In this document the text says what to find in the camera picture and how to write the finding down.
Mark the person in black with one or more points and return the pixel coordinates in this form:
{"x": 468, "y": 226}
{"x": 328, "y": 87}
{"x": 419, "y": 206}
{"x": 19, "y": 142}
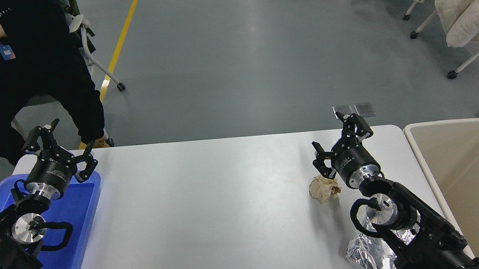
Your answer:
{"x": 35, "y": 83}

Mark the blue plastic tray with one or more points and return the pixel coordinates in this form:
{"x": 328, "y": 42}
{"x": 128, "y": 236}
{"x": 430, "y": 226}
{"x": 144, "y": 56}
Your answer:
{"x": 70, "y": 236}

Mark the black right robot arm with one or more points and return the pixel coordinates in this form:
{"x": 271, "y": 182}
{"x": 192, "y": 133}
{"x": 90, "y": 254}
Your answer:
{"x": 422, "y": 240}

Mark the metal floor plate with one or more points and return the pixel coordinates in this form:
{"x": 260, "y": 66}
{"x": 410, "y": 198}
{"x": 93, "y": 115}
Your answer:
{"x": 341, "y": 109}
{"x": 367, "y": 108}

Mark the silver foil bag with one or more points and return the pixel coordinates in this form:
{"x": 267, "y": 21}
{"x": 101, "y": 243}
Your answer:
{"x": 367, "y": 255}

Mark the white office chair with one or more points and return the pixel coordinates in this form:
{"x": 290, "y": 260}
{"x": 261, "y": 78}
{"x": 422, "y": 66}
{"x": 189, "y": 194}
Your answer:
{"x": 75, "y": 23}

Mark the white chair frame with casters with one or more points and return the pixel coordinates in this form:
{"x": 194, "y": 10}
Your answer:
{"x": 452, "y": 74}
{"x": 405, "y": 17}

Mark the tan paper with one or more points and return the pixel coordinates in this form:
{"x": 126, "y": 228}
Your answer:
{"x": 322, "y": 190}

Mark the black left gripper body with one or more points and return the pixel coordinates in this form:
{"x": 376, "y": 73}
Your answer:
{"x": 52, "y": 172}

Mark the dark green jacket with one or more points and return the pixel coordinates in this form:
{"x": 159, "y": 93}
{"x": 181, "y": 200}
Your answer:
{"x": 73, "y": 1}

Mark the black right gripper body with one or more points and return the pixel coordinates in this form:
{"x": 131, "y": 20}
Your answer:
{"x": 354, "y": 161}

